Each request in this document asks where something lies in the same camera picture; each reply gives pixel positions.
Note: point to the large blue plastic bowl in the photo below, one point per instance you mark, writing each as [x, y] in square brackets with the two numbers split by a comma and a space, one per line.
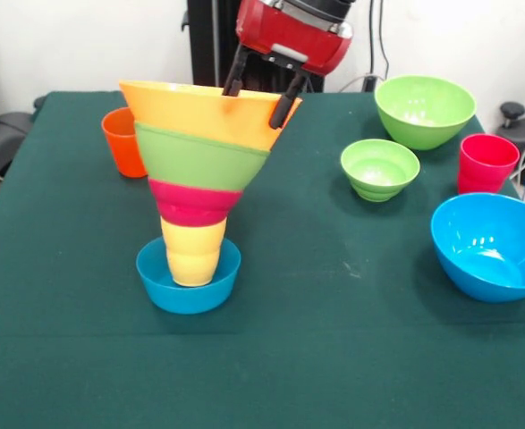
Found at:
[468, 277]

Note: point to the large green plastic bowl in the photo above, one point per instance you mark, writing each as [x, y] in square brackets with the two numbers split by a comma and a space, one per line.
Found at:
[195, 161]
[425, 132]

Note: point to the black round knob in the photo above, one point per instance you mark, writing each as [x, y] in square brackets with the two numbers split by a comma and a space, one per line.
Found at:
[511, 109]

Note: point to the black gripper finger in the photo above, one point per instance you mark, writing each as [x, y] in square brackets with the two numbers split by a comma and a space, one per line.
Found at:
[236, 73]
[286, 105]

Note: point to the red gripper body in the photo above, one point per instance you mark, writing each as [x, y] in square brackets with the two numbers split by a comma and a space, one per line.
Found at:
[293, 38]

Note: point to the dark green table cloth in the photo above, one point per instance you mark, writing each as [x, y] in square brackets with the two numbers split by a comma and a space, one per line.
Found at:
[333, 357]

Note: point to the small green plastic bowl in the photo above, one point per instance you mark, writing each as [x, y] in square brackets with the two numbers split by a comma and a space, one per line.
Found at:
[378, 187]

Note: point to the small blue plastic bowl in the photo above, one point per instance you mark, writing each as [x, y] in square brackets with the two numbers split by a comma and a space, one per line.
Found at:
[186, 299]

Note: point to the large orange plastic bowl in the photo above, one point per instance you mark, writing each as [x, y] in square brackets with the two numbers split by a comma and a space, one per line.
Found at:
[190, 114]

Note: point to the orange plastic cup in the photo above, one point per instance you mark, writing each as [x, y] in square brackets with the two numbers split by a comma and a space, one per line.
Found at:
[121, 147]

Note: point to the black plug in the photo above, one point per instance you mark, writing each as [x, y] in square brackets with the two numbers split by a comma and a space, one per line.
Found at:
[370, 82]

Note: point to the small pink plastic bowl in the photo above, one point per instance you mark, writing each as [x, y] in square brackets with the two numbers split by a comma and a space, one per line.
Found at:
[195, 205]

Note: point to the yellow plastic cup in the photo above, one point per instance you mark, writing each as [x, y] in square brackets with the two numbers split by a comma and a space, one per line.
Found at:
[192, 259]

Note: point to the black chair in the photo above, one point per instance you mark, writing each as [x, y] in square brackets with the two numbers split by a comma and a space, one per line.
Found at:
[2, 134]

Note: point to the red plastic cup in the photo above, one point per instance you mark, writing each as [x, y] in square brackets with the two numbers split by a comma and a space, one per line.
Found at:
[485, 176]

